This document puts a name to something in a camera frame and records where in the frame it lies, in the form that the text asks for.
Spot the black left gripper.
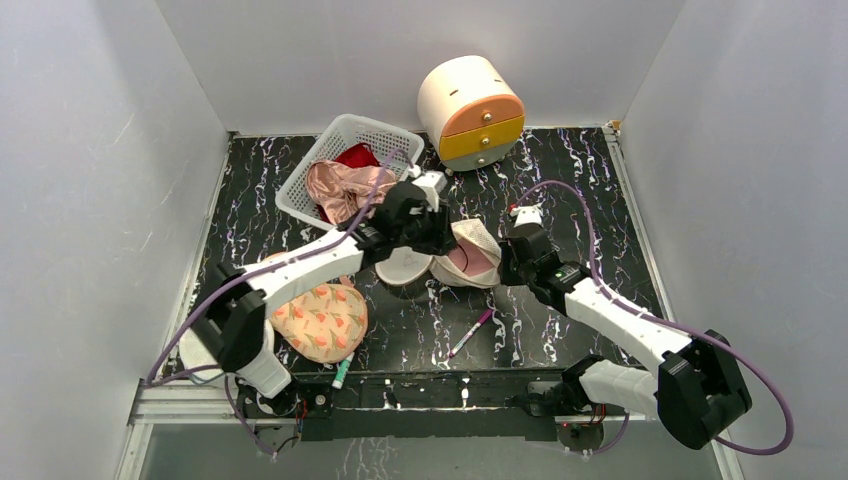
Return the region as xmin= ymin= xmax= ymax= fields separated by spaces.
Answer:
xmin=393 ymin=203 xmax=456 ymax=258

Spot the white mesh laundry bag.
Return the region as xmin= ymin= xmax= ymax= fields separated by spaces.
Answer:
xmin=375 ymin=218 xmax=502 ymax=289

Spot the pink black sports bra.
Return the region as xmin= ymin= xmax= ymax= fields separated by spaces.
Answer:
xmin=448 ymin=239 xmax=497 ymax=277

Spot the pink satin bra from bag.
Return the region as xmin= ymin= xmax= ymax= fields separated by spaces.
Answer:
xmin=347 ymin=166 xmax=398 ymax=219

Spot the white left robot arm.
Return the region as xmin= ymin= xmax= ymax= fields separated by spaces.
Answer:
xmin=185 ymin=172 xmax=456 ymax=416

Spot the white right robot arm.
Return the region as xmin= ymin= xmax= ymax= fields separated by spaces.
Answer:
xmin=499 ymin=223 xmax=752 ymax=449

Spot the red bra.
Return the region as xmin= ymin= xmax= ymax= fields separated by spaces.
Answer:
xmin=316 ymin=142 xmax=382 ymax=223

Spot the peach floral bra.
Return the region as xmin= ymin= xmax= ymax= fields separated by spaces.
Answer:
xmin=269 ymin=275 xmax=369 ymax=364

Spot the white mesh bag lid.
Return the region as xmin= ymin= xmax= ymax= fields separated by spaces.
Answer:
xmin=177 ymin=317 xmax=276 ymax=384

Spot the pink pen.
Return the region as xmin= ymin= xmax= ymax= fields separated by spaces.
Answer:
xmin=448 ymin=309 xmax=493 ymax=359

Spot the white plastic basket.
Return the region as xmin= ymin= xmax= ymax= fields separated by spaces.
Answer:
xmin=275 ymin=114 xmax=424 ymax=230

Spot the round white drawer cabinet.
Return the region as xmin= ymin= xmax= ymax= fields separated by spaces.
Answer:
xmin=417 ymin=55 xmax=525 ymax=172

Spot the teal white marker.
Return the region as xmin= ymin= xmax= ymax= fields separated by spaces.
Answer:
xmin=331 ymin=352 xmax=355 ymax=390

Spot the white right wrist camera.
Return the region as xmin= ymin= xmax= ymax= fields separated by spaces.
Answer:
xmin=508 ymin=204 xmax=542 ymax=229

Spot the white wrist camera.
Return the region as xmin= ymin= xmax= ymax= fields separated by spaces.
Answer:
xmin=508 ymin=204 xmax=542 ymax=229
xmin=408 ymin=165 xmax=447 ymax=212

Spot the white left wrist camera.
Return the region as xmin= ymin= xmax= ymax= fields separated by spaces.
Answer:
xmin=408 ymin=165 xmax=447 ymax=212

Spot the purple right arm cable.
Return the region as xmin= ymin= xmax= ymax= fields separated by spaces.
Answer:
xmin=510 ymin=180 xmax=795 ymax=457

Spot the black table front rail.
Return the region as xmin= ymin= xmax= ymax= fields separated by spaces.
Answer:
xmin=129 ymin=370 xmax=727 ymax=444

